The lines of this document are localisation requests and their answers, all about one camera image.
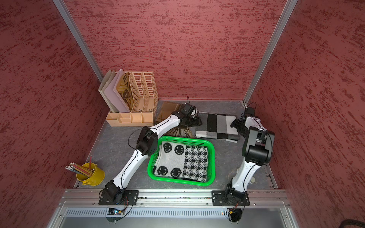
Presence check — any lilac folder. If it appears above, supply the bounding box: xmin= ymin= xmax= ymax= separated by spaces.
xmin=107 ymin=69 xmax=129 ymax=113

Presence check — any brown plaid fringed scarf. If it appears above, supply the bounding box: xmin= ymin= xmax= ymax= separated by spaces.
xmin=155 ymin=101 xmax=195 ymax=138

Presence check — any small white stapler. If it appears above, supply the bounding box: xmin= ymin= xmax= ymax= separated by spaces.
xmin=250 ymin=177 xmax=256 ymax=184

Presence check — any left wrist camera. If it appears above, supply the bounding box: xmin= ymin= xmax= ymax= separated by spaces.
xmin=181 ymin=103 xmax=197 ymax=117

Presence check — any bundle of pencils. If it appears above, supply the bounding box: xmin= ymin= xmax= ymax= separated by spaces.
xmin=65 ymin=162 xmax=94 ymax=177

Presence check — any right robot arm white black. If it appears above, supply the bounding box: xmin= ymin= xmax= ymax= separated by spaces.
xmin=225 ymin=116 xmax=275 ymax=205

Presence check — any beige plastic file organizer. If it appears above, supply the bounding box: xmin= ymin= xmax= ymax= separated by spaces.
xmin=106 ymin=71 xmax=158 ymax=127

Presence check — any beige cardboard folder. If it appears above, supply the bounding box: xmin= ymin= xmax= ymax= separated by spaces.
xmin=98 ymin=69 xmax=118 ymax=113

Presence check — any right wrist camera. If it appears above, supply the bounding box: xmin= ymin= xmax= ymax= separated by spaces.
xmin=244 ymin=107 xmax=255 ymax=116

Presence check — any grey black checked scarf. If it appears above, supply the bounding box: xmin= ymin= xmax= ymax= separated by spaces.
xmin=195 ymin=112 xmax=240 ymax=143

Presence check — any smiley houndstooth scarf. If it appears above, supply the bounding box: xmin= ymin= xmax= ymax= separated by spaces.
xmin=153 ymin=141 xmax=208 ymax=182

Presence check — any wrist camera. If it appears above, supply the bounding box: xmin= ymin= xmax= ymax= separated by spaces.
xmin=181 ymin=103 xmax=197 ymax=117
xmin=244 ymin=107 xmax=255 ymax=116

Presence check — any brown patterned booklet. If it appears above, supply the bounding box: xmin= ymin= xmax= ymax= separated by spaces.
xmin=116 ymin=73 xmax=134 ymax=112

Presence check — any corner aluminium profile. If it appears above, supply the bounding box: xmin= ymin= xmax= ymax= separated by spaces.
xmin=53 ymin=0 xmax=103 ymax=82
xmin=242 ymin=0 xmax=298 ymax=107

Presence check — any right corner aluminium profile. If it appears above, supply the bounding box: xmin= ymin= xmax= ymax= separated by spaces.
xmin=242 ymin=0 xmax=298 ymax=107

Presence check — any yellow pencil cup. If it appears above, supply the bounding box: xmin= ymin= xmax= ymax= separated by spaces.
xmin=76 ymin=162 xmax=106 ymax=186

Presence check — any left corner aluminium profile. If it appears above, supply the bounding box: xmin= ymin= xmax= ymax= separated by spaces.
xmin=53 ymin=0 xmax=103 ymax=82

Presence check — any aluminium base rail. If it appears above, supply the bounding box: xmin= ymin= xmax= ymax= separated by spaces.
xmin=48 ymin=188 xmax=298 ymax=228

